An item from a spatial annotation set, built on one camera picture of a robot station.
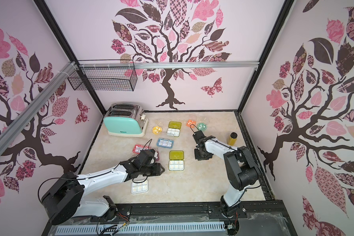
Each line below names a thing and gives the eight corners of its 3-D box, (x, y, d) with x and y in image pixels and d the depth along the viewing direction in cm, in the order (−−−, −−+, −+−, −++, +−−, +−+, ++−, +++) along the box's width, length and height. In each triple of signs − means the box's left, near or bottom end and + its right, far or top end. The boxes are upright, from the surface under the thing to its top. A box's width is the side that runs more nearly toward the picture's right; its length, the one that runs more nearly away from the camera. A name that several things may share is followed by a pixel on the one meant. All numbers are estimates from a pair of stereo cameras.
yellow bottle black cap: (227, 145, 102) (230, 137, 94) (227, 139, 105) (231, 131, 98) (233, 147, 101) (237, 139, 93) (233, 140, 105) (237, 132, 97)
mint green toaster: (111, 137, 106) (100, 121, 92) (117, 119, 118) (109, 102, 104) (145, 137, 106) (139, 121, 92) (148, 119, 118) (144, 103, 104)
